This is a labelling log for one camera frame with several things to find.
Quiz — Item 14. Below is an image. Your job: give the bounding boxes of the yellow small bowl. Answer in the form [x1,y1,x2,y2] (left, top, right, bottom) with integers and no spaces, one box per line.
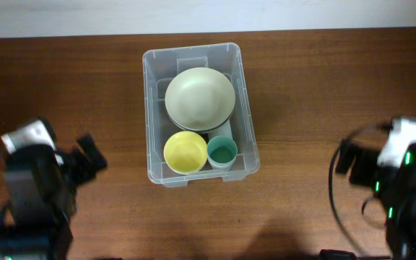
[163,131,208,175]

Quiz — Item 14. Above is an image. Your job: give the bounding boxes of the grey plastic cup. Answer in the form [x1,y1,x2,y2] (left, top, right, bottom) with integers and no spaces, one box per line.
[212,168,230,173]

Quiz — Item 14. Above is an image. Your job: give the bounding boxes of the green plastic cup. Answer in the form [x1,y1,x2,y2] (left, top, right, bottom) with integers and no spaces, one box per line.
[207,136,238,164]

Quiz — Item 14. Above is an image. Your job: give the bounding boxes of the cream plastic cup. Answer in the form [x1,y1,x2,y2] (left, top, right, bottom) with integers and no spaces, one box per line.
[209,161,234,168]

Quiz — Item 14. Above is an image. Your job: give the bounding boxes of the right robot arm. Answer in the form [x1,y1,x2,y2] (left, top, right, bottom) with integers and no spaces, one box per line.
[350,117,416,259]

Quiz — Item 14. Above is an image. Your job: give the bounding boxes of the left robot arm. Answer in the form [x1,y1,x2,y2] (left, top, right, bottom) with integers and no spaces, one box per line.
[0,118,108,260]

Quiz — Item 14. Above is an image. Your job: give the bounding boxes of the clear plastic storage bin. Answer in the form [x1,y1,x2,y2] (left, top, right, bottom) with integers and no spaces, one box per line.
[142,43,260,188]

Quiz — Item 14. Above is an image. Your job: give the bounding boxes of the white label in bin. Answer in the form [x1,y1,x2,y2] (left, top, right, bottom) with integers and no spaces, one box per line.
[208,120,233,139]

